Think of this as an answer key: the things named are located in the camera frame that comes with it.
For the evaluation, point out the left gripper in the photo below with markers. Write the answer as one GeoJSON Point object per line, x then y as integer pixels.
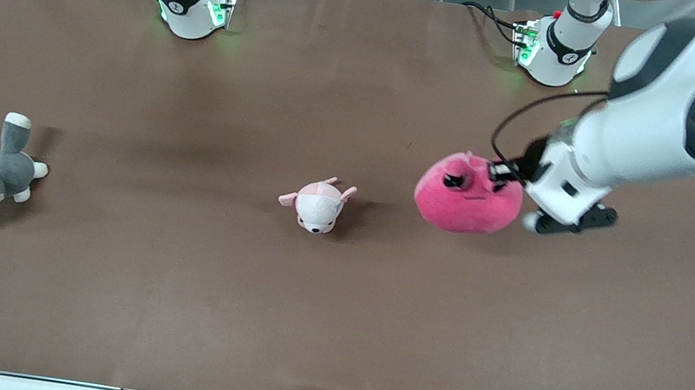
{"type": "Point", "coordinates": [535, 159]}

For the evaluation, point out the round hot pink plush toy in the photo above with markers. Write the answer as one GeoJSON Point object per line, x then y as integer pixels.
{"type": "Point", "coordinates": [461, 207]}

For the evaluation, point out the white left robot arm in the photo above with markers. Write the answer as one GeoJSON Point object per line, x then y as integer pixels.
{"type": "Point", "coordinates": [657, 123]}

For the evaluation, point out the light pink white puppy plush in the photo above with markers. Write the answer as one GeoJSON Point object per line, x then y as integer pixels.
{"type": "Point", "coordinates": [318, 208]}

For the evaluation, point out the brown table cover sheet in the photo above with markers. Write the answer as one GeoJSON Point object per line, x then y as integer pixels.
{"type": "Point", "coordinates": [329, 328]}

